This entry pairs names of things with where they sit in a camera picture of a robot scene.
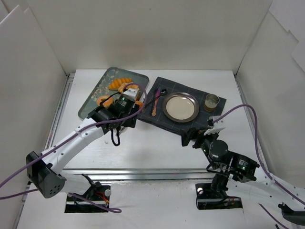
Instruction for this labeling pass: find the small round orange bun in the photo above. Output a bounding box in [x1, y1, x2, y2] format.
[135, 101, 144, 108]

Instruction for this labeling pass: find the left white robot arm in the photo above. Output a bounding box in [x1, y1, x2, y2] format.
[26, 89, 139, 198]

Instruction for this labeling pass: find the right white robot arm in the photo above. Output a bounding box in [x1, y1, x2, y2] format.
[181, 128, 305, 225]

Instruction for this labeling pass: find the tall sesame bundt bread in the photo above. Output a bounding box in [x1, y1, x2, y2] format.
[118, 82, 139, 94]

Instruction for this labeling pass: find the ridged orange croissant bread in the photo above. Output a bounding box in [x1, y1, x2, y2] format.
[108, 78, 132, 90]

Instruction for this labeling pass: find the dark checked cloth mat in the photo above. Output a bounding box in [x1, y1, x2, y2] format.
[137, 77, 226, 135]

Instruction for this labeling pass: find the floral blue serving tray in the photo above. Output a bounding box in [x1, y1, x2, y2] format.
[78, 67, 149, 119]

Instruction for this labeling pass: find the cream plate dark rim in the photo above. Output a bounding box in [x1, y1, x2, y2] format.
[162, 92, 200, 123]

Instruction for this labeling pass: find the glass cup with drink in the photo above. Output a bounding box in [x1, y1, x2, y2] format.
[203, 94, 220, 112]

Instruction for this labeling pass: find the glazed ring donut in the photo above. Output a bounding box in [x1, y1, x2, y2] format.
[96, 95, 113, 108]

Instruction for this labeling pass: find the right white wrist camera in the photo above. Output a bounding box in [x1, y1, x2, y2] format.
[203, 116, 225, 135]

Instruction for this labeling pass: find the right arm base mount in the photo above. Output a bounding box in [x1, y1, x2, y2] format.
[195, 183, 243, 210]

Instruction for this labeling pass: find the aluminium frame rail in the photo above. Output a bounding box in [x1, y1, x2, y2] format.
[54, 69, 262, 180]

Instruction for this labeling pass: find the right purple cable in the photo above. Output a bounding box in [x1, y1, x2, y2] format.
[212, 104, 305, 229]

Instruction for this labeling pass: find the purple cable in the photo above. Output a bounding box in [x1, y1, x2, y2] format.
[212, 104, 305, 229]
[0, 82, 147, 213]

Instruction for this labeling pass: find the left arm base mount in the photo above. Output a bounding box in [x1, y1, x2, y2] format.
[64, 174, 111, 213]

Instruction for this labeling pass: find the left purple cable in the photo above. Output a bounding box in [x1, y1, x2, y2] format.
[0, 82, 147, 213]

